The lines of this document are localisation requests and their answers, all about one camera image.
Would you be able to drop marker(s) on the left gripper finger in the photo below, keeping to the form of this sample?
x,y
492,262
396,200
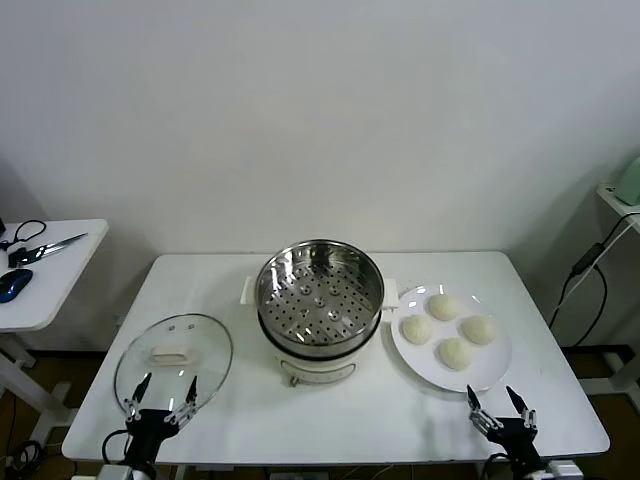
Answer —
x,y
135,400
186,402

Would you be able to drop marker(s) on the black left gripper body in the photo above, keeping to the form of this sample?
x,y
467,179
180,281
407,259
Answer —
x,y
150,425

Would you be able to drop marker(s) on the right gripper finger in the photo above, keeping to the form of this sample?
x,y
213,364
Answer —
x,y
480,412
524,410

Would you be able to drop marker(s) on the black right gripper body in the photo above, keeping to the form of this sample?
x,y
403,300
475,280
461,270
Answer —
x,y
515,437

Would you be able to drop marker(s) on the white steamed baozi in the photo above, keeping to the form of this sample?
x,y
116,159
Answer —
x,y
416,329
478,330
455,354
443,306

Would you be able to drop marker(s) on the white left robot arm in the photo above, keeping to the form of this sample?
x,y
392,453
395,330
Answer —
x,y
115,472

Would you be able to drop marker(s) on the perforated steel steamer basket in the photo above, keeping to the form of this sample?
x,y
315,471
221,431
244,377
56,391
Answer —
x,y
320,300

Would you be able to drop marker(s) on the white round plate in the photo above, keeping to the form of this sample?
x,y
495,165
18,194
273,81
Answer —
x,y
480,371

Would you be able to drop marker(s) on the white electric cooker pot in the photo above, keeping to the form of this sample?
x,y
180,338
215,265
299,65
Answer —
x,y
320,371

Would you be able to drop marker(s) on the white side table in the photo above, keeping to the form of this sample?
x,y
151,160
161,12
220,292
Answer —
x,y
65,280

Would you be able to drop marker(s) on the white power strip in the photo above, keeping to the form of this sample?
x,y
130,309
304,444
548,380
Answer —
x,y
305,476

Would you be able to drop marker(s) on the blue computer mouse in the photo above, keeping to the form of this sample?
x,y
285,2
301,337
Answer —
x,y
12,285

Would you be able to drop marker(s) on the white shelf stand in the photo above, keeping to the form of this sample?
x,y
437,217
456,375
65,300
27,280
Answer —
x,y
612,197

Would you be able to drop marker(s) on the mint green appliance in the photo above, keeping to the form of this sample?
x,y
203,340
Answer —
x,y
631,182

